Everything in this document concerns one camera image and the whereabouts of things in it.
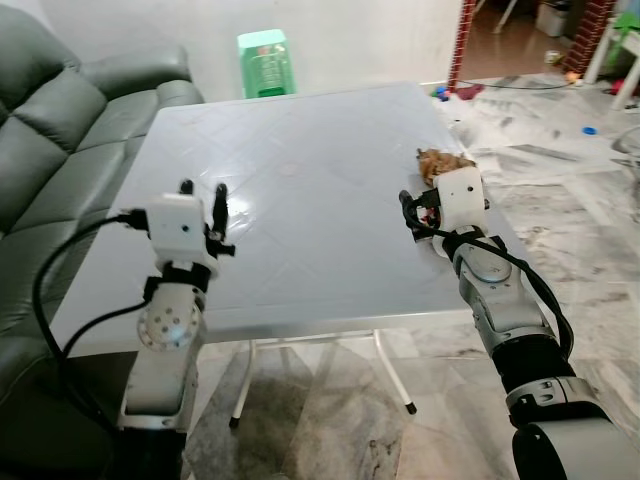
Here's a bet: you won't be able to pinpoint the white bucket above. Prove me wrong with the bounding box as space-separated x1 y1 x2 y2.
536 2 568 38

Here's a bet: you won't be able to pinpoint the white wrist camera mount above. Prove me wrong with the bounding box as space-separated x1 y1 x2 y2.
433 167 490 235
146 194 218 273

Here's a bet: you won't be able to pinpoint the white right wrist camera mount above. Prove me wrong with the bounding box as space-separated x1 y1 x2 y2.
433 167 490 235

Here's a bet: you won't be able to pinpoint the wide red brick pillar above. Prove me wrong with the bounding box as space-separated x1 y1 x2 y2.
566 0 617 79

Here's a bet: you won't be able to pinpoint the green plastic stool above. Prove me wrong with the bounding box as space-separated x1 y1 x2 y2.
236 29 297 100

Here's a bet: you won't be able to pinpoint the white plastic folding table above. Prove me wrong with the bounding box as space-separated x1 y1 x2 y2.
48 82 533 431

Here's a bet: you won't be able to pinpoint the narrow red brick pillar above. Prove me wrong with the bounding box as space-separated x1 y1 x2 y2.
449 0 480 90

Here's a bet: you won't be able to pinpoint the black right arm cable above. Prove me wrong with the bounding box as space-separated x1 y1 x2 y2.
399 189 576 363

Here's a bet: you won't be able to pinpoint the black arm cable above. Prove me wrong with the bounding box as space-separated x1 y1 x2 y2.
399 189 576 363
31 208 153 426

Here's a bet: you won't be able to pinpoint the white plastic chair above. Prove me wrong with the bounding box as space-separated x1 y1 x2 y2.
583 8 640 109

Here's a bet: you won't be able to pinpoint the dark green leather sofa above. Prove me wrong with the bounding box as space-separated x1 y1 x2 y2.
0 8 207 480

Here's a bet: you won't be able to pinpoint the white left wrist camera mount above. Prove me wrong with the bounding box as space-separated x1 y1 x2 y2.
146 194 218 273

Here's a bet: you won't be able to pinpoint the brown paper trash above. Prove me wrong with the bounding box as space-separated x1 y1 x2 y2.
416 147 479 188

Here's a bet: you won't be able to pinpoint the small colourful toys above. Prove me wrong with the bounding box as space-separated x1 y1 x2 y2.
431 84 483 102

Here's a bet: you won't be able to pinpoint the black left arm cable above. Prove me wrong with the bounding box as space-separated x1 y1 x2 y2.
31 208 153 426

